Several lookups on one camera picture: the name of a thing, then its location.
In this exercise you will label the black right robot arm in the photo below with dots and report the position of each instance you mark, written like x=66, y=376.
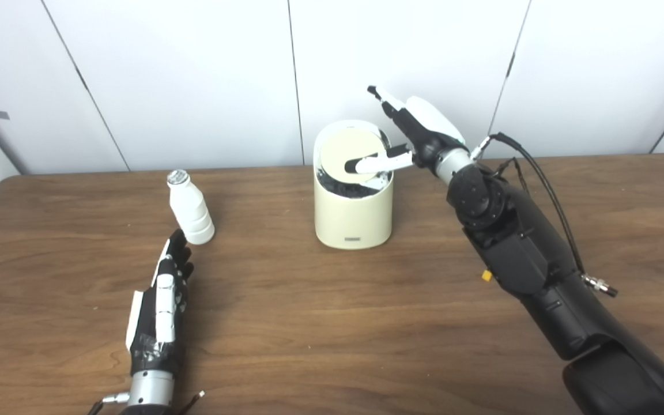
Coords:
x=545, y=276

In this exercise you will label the black bin liner bag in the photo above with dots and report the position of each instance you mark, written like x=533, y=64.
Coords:
x=349, y=190

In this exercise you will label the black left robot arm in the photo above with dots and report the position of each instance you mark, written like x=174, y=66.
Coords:
x=150, y=389

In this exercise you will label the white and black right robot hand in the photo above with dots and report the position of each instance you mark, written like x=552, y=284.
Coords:
x=424, y=132

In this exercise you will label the cream-colored bin body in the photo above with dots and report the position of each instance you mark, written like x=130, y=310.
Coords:
x=355, y=219

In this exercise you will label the small yellow tag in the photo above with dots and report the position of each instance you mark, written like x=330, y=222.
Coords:
x=486, y=275

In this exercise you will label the round cream bin lid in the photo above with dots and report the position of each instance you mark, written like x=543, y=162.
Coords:
x=346, y=147

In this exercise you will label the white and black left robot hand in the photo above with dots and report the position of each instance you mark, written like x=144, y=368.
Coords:
x=165, y=305

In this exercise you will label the small white plastic bottle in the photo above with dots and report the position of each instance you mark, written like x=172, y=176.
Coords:
x=191, y=210

